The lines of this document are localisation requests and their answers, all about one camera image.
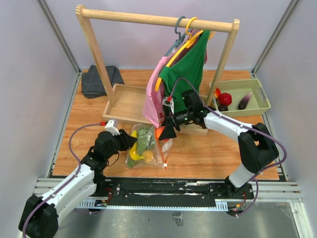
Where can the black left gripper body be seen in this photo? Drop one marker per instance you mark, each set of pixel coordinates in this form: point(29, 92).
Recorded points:
point(120, 143)

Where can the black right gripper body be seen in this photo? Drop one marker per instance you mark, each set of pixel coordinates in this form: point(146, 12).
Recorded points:
point(174, 121)

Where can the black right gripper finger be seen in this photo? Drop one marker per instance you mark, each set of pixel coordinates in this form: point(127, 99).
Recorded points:
point(168, 131)
point(167, 120)

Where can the orange fake peach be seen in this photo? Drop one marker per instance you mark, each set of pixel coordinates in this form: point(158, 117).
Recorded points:
point(158, 131)

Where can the clear zip top bag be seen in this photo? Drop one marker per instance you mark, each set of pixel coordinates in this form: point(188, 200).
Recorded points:
point(162, 151)

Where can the small dark fake plum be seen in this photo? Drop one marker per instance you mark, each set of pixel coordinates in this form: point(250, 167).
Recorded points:
point(223, 108)

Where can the red fake chili pepper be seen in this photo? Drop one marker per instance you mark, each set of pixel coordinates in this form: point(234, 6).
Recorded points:
point(217, 93)

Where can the red fake apple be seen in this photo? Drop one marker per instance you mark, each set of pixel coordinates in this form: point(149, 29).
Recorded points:
point(225, 99)

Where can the dark purple fake eggplant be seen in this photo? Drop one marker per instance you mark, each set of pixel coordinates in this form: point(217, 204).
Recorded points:
point(244, 101)

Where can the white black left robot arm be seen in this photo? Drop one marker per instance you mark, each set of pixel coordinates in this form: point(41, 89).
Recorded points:
point(43, 214)

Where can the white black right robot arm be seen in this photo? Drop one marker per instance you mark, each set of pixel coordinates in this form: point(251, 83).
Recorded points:
point(256, 146)

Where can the yellow fake banana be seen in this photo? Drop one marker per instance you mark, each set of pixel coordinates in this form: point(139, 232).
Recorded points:
point(133, 151)

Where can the green fake lettuce leaf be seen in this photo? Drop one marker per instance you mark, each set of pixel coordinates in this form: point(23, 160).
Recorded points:
point(145, 141)

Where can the pink shirt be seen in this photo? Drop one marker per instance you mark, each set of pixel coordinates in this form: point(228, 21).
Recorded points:
point(153, 109)

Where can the green sleeveless shirt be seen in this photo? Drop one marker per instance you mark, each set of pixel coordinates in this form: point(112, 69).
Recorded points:
point(186, 73)

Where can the dark grey folded cloth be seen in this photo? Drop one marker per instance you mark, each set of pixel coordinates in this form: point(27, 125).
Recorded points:
point(92, 86)

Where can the yellow clothes hanger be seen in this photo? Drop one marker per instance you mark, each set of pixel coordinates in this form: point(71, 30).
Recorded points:
point(186, 45)

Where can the light green plastic basket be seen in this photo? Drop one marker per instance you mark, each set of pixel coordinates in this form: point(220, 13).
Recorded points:
point(238, 89)

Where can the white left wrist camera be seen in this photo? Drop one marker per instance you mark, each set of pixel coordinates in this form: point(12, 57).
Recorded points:
point(111, 126)

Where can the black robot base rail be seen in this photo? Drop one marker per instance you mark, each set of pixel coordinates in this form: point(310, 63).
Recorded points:
point(169, 192)

